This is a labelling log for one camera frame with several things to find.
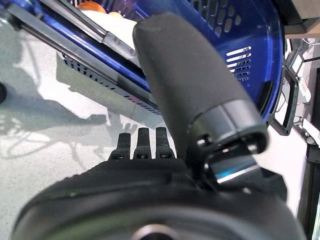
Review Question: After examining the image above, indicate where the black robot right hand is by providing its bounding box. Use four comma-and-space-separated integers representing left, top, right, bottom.
11, 12, 308, 240

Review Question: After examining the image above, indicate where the blue plastic shopping basket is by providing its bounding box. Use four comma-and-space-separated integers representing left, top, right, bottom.
0, 0, 301, 136

